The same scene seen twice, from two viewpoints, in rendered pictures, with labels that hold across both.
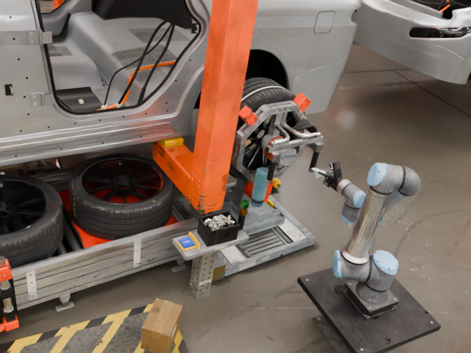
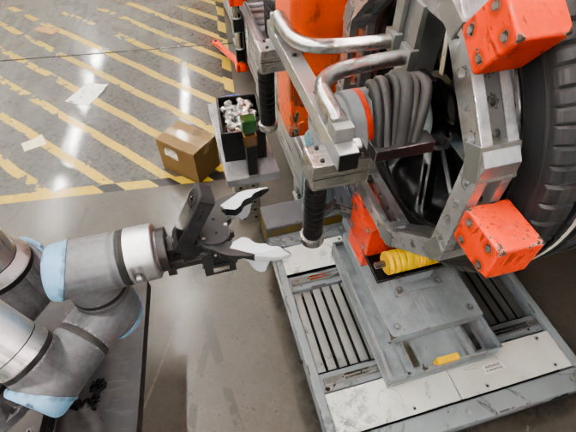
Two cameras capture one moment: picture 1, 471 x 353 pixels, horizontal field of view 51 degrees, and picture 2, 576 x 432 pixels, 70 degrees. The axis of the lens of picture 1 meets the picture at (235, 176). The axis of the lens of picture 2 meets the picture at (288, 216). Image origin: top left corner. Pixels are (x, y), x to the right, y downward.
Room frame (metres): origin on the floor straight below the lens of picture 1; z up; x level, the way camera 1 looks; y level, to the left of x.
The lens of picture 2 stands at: (2.80, -0.90, 1.34)
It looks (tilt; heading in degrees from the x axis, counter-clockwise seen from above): 50 degrees down; 114
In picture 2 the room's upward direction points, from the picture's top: straight up
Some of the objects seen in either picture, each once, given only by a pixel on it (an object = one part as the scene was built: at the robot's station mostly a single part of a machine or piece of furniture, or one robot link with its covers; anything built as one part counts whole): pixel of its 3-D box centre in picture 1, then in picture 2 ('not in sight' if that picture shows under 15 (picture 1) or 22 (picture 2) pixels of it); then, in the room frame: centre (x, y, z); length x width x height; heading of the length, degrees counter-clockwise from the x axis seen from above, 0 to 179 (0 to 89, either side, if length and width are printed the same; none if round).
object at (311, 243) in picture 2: (314, 160); (314, 211); (2.66, -0.47, 0.83); 0.04 x 0.04 x 0.16
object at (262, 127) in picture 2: (271, 170); (267, 99); (2.44, -0.20, 0.83); 0.04 x 0.04 x 0.16
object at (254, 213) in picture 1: (243, 195); (415, 252); (2.87, -0.08, 0.32); 0.40 x 0.30 x 0.28; 129
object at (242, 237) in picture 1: (211, 239); (241, 138); (2.20, 0.07, 0.44); 0.43 x 0.17 x 0.03; 129
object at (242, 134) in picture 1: (271, 143); (400, 117); (2.73, -0.19, 0.85); 0.54 x 0.07 x 0.54; 129
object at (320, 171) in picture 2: (315, 144); (336, 163); (2.68, -0.45, 0.93); 0.09 x 0.05 x 0.05; 39
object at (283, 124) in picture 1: (301, 125); (379, 68); (2.70, -0.34, 1.03); 0.19 x 0.18 x 0.11; 39
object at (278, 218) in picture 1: (243, 213); (407, 295); (2.89, -0.11, 0.13); 0.50 x 0.36 x 0.10; 129
